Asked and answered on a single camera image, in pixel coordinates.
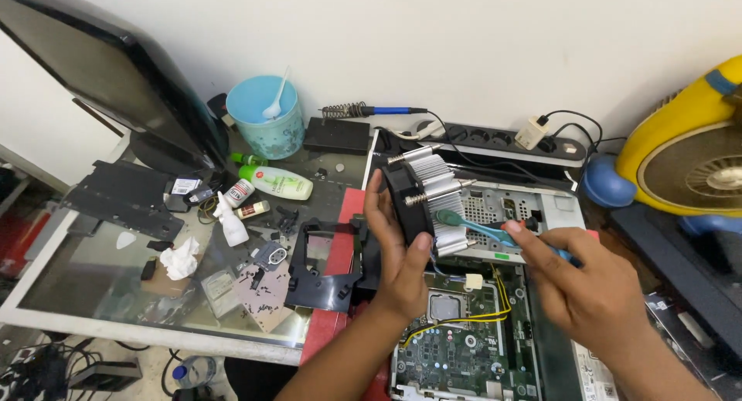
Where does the person's right hand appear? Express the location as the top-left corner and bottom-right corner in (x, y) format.
(501, 218), (638, 351)

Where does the person's left hand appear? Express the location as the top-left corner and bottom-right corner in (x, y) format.
(363, 169), (436, 324)

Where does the aluminium heatsink with black fan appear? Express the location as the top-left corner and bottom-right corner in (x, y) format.
(381, 145), (480, 258)

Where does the blue green toothbrush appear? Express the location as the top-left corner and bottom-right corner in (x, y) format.
(436, 208), (582, 270)

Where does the silver processor chip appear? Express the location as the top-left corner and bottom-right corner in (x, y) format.
(428, 291), (465, 324)

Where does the silver metal computer chassis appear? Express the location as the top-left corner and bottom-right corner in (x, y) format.
(369, 128), (587, 266)

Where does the white labelled drive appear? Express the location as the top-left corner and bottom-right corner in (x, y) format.
(570, 337), (622, 401)

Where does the black plastic fan shroud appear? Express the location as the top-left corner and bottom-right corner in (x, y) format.
(283, 217), (381, 314)

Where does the red mat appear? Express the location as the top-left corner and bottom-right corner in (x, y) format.
(299, 188), (396, 401)

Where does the blue round blower part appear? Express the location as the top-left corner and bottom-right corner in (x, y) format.
(582, 154), (638, 208)

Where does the green computer motherboard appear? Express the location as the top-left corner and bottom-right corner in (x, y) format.
(391, 261), (541, 401)

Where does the grey plastic connector piece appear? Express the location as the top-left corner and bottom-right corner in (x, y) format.
(252, 240), (289, 273)

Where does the pink sheet with screws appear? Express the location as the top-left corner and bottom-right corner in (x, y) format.
(234, 261), (297, 333)

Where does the black rectangular adapter box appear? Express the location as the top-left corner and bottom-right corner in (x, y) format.
(303, 117), (372, 156)

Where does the white bottle with green label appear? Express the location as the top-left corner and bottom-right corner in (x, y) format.
(238, 164), (314, 201)

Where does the small cream tube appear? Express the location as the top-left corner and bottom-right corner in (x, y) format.
(234, 200), (271, 221)

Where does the white plug-in charger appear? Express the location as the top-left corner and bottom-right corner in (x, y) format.
(514, 116), (551, 151)

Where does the black power strip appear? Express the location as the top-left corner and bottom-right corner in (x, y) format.
(377, 121), (588, 169)

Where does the yellow air blower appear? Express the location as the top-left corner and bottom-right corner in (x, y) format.
(614, 55), (742, 217)

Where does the white nozzle squeeze bottle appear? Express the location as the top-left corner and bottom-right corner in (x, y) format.
(212, 191), (250, 248)

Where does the white tube with red label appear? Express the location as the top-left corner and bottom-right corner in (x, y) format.
(223, 179), (256, 209)

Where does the clear plastic bag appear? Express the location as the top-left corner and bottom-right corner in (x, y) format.
(199, 268), (242, 319)

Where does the light blue plastic cup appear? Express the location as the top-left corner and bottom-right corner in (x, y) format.
(225, 75), (306, 160)

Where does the white plastic spoon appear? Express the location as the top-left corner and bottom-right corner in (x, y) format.
(262, 65), (291, 121)

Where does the crumpled white tissue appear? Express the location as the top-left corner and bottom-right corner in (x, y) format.
(159, 235), (201, 282)

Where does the clear water bottle blue cap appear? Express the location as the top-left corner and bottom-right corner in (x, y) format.
(172, 356), (219, 389)

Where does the black part with white label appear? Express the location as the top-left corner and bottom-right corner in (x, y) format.
(165, 176), (216, 213)

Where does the brown cardboard piece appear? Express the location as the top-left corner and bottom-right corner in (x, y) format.
(140, 255), (204, 298)

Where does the black flat monitor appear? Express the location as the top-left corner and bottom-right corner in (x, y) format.
(0, 0), (230, 178)

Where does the yellow wire bundle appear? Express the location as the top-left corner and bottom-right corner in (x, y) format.
(400, 264), (514, 350)

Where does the black charger cable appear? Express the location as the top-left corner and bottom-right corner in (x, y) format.
(538, 109), (628, 159)

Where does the blue handled soldering iron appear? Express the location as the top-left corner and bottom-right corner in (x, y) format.
(320, 102), (430, 120)

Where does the black metal bracket plate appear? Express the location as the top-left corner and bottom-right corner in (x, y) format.
(60, 160), (187, 243)

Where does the heap of black cables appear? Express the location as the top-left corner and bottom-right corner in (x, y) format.
(0, 338), (143, 401)

